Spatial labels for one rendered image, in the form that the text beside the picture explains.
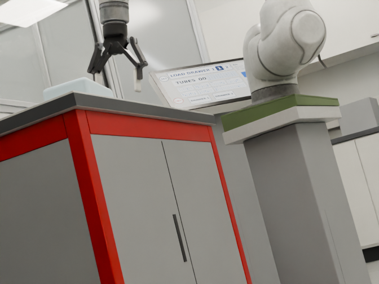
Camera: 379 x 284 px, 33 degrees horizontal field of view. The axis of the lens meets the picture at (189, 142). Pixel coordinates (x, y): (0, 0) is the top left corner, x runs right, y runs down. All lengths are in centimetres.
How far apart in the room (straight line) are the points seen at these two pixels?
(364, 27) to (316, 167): 327
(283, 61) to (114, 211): 90
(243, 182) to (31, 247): 163
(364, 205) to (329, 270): 277
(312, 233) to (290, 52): 53
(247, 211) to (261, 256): 19
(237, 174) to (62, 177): 163
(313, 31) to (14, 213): 100
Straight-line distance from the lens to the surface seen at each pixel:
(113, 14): 198
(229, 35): 536
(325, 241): 194
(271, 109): 195
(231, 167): 272
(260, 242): 272
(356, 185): 470
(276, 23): 188
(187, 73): 281
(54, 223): 117
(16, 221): 123
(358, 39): 516
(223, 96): 269
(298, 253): 199
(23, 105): 203
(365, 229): 471
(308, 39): 184
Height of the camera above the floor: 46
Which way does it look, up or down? 8 degrees up
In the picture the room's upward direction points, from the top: 14 degrees counter-clockwise
